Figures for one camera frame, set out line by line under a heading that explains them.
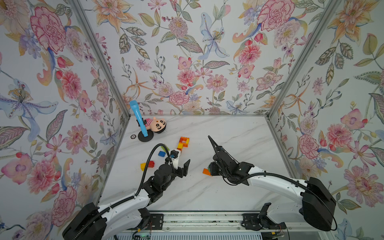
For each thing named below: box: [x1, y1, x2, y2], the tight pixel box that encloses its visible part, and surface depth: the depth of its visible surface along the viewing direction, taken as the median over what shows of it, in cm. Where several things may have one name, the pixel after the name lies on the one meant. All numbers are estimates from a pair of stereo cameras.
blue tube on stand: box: [129, 100, 149, 137], surface depth 93 cm
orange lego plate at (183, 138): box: [179, 136, 190, 144], surface depth 106 cm
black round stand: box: [138, 129, 154, 142], surface depth 109 cm
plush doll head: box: [145, 117, 167, 134], surface depth 109 cm
